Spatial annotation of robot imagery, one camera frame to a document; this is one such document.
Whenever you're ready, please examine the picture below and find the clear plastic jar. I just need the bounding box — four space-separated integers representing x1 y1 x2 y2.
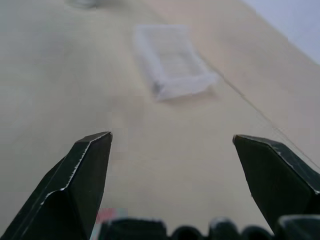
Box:
65 0 99 10

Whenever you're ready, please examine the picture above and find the clear plastic box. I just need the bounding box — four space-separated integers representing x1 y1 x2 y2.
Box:
133 24 220 103

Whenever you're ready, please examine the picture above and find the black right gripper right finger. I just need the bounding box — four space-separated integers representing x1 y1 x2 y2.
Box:
232 134 320 233

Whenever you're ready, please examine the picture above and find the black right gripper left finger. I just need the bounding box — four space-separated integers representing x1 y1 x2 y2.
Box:
0 131 113 240

